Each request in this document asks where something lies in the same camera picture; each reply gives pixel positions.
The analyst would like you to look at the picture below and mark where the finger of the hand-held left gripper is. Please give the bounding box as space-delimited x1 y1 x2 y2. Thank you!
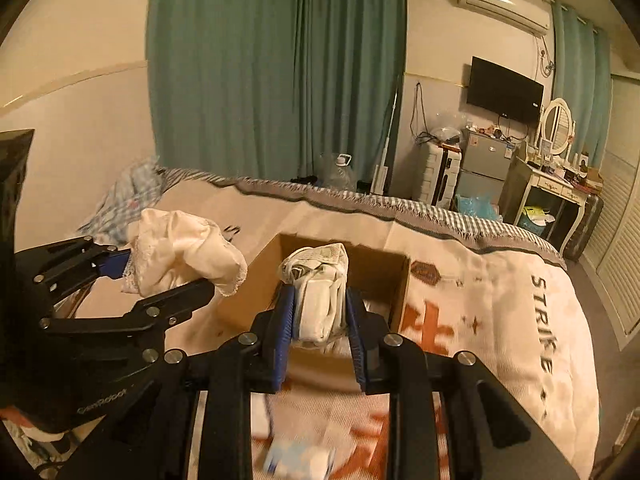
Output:
14 236 133 307
39 279 218 361

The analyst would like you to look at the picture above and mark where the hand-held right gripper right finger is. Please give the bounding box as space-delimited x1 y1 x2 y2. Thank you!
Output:
344 287 582 480

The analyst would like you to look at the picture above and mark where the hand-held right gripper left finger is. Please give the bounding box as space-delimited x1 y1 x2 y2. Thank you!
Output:
57 285 301 480

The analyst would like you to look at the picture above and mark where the brown cardboard box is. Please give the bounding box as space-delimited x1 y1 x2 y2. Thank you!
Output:
215 233 412 392

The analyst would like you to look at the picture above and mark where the cream lace-trimmed cloth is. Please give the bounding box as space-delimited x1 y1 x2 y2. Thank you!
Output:
121 207 249 297

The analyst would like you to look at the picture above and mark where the white cloth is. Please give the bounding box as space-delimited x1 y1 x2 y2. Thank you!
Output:
277 242 351 347

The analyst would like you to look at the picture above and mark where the blue plaid cloth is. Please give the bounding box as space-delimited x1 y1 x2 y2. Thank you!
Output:
81 155 169 247

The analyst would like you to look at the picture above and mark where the light blue cloth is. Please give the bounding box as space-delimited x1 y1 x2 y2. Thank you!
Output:
262 439 337 477

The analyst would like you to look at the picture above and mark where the bed with cream blanket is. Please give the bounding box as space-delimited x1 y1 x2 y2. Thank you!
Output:
50 174 601 480

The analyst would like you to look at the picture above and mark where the grey striped bedsheet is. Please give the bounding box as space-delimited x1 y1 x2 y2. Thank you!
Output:
159 167 567 262

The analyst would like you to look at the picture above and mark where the large clear water bottle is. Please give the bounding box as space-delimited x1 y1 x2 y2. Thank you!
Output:
319 152 357 192

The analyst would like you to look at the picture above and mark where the white stick mop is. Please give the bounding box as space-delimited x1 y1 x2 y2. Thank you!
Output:
370 87 401 196

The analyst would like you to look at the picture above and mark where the blue plastic bag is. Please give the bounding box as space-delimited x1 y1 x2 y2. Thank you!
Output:
454 193 502 221

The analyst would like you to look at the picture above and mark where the white drawer cabinet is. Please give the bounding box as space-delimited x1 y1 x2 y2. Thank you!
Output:
419 140 464 206

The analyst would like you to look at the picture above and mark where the waste bin with yellow bag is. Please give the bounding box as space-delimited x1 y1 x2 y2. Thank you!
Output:
517 204 556 236

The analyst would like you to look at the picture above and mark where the grey mini fridge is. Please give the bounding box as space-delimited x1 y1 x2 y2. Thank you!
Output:
454 127 519 212

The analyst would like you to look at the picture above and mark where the wide green curtain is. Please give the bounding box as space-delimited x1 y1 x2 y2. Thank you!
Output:
146 0 409 194

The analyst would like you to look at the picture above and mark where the clear plastic bag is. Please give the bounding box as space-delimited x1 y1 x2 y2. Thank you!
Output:
432 112 469 142

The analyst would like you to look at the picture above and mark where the white dressing table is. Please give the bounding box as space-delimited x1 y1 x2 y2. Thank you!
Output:
499 154 604 257

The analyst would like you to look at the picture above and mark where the dark brown suitcase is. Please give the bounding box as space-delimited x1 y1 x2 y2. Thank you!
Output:
569 194 605 262

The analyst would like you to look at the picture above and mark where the white louvered wardrobe door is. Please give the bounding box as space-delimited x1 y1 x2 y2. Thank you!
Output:
582 74 640 352

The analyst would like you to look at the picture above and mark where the white oval vanity mirror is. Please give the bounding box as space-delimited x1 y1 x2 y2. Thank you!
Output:
538 98 577 157

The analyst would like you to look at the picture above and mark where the narrow green curtain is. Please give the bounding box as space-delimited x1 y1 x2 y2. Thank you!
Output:
549 0 614 162

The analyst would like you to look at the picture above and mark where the white air conditioner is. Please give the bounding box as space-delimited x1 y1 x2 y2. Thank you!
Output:
455 0 551 37

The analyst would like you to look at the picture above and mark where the black hanging cable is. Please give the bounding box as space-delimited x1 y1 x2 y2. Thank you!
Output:
409 82 437 147

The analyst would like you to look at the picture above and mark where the black wall television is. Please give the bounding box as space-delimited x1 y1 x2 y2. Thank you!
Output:
467 56 545 124

